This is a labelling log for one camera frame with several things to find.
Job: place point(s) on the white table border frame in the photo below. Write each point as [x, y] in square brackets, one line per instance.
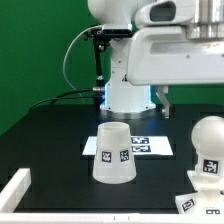
[15, 189]

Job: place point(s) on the white marker sheet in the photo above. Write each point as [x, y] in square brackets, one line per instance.
[141, 145]

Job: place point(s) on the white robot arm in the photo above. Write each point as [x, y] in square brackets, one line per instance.
[120, 12]

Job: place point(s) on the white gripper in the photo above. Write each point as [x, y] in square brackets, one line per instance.
[178, 42]

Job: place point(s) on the white lamp base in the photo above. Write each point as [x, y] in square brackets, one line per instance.
[207, 199]

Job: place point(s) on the white lamp shade cone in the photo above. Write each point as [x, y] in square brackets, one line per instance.
[114, 161]

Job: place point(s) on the white lamp bulb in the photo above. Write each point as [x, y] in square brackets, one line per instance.
[208, 140]

